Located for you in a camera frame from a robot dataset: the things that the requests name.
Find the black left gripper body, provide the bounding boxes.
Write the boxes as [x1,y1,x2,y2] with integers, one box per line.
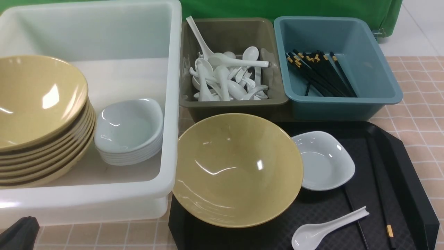
[0,216,40,250]

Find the white ceramic soup spoon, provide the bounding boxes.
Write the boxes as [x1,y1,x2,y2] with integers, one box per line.
[291,206,369,250]

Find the white square sauce dish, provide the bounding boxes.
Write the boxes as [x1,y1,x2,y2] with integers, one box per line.
[292,131,356,191]

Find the black chopstick gold band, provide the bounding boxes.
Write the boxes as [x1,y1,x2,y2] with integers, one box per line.
[366,137,398,250]

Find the stack of yellow bowls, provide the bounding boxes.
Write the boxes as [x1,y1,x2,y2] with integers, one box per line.
[0,55,96,190]

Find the stack of white dishes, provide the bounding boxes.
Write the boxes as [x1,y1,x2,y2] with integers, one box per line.
[94,98,164,166]

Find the large white plastic bin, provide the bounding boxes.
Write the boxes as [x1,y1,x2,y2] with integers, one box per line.
[1,0,182,228]

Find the pile of white spoons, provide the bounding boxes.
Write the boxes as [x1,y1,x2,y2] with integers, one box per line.
[189,46,268,102]

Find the white spoon leaning upright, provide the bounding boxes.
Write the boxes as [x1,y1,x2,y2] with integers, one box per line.
[186,16,214,60]

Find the white spoon lying across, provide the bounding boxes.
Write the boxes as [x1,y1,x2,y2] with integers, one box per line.
[207,53,270,68]

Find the olive plastic spoon bin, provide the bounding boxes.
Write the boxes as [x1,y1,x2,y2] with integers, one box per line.
[179,18,291,122]

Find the bundle of black chopsticks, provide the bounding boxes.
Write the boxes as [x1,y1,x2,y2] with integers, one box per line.
[285,49,357,98]

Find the black plastic serving tray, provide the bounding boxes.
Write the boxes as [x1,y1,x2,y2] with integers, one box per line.
[168,122,439,250]

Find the teal plastic chopstick bin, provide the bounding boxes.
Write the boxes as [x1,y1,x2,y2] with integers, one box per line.
[274,16,403,121]

